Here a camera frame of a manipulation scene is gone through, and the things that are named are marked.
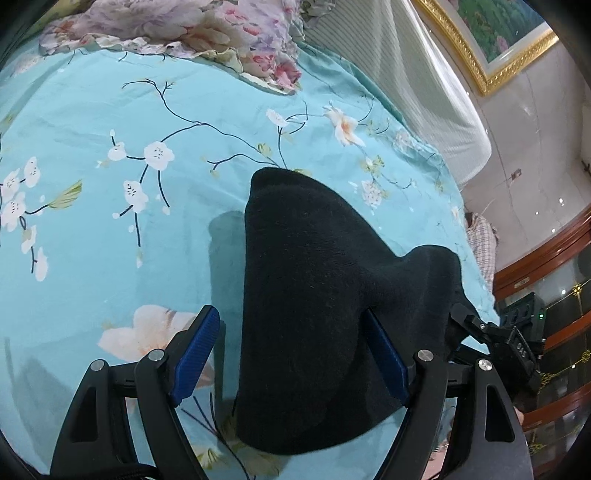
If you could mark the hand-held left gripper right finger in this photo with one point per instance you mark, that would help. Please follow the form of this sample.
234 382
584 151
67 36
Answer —
388 367

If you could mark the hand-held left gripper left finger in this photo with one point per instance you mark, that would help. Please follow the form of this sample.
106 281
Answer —
196 355

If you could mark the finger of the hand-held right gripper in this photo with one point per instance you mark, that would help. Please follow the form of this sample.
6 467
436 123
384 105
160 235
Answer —
468 321
466 354

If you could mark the black pants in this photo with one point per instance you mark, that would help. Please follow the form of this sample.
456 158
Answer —
314 300

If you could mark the checked cloth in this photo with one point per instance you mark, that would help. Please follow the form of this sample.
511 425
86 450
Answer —
482 244

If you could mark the wooden glass cabinet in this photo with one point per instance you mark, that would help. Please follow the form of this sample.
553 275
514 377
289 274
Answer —
545 249

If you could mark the blue floral bed sheet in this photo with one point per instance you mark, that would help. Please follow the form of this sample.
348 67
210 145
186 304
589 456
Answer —
184 221

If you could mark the gold framed painting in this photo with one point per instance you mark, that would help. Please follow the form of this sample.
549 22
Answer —
498 27

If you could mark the pink floral blanket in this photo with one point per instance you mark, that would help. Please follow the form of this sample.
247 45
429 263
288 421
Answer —
184 23

